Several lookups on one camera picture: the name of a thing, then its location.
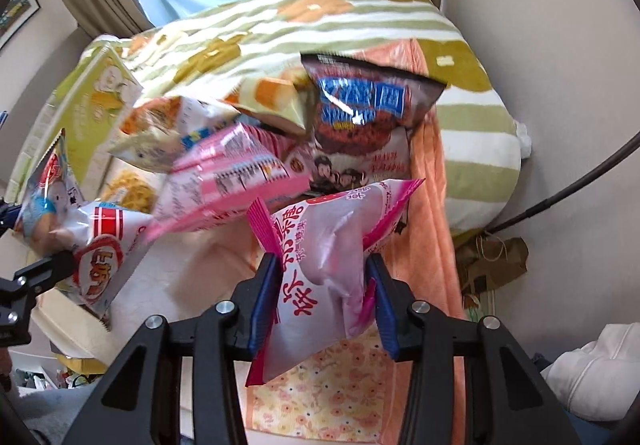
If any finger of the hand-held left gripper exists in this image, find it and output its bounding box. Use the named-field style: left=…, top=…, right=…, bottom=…
left=14, top=249, right=77, bottom=297
left=0, top=201, right=24, bottom=232

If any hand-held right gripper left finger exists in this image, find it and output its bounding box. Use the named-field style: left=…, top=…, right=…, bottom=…
left=60, top=252, right=284, bottom=445

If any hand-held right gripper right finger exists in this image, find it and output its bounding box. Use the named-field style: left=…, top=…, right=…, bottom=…
left=366, top=254, right=584, bottom=445

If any red and white snack packet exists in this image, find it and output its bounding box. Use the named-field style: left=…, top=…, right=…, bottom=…
left=14, top=128, right=168, bottom=335

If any pink-edged pale snack packet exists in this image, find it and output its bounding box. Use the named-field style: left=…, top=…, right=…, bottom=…
left=246, top=179, right=426, bottom=387

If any brown paper bag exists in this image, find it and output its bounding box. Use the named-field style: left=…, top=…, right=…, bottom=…
left=452, top=225, right=530, bottom=310

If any floral white orange pillow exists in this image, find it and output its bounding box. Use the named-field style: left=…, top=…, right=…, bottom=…
left=30, top=40, right=471, bottom=445

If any pink snack packet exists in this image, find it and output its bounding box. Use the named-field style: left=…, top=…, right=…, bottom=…
left=152, top=122, right=311, bottom=233

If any yellow-green cardboard box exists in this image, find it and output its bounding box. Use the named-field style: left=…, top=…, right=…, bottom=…
left=7, top=44, right=157, bottom=226

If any white and orange snack packet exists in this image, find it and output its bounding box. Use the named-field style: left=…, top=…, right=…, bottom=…
left=107, top=95, right=242, bottom=173

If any cream yellow cake packet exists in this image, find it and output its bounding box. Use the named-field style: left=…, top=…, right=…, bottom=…
left=225, top=72, right=313, bottom=136

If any green striped floral blanket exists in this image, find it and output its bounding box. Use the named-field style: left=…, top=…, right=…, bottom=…
left=82, top=0, right=523, bottom=232

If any framed wall picture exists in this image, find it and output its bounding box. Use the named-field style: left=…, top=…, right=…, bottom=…
left=0, top=0, right=41, bottom=51

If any black cable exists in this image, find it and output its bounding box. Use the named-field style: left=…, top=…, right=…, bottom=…
left=487, top=130, right=640, bottom=234

